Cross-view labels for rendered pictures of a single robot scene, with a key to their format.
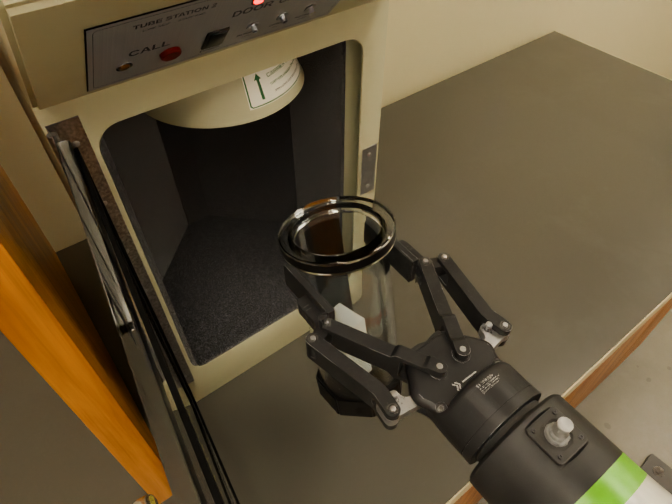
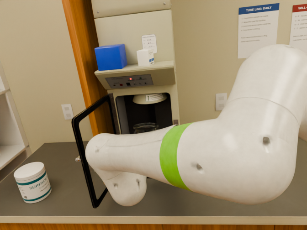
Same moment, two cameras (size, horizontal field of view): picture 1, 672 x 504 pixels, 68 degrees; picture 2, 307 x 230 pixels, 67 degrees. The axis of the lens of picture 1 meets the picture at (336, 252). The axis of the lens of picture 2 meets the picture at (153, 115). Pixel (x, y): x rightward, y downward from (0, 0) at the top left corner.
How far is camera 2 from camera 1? 0.76 m
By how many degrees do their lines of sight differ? 46
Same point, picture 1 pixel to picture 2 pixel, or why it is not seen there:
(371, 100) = (174, 107)
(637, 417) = not seen: outside the picture
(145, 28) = (113, 79)
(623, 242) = (287, 196)
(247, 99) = (145, 99)
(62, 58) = (104, 81)
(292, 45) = (151, 90)
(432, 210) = not seen: hidden behind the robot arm
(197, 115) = (136, 101)
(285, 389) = not seen: hidden behind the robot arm
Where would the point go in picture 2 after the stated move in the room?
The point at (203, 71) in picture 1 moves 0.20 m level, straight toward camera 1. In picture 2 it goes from (133, 91) to (106, 106)
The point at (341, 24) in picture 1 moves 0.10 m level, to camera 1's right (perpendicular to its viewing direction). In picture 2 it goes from (163, 89) to (181, 91)
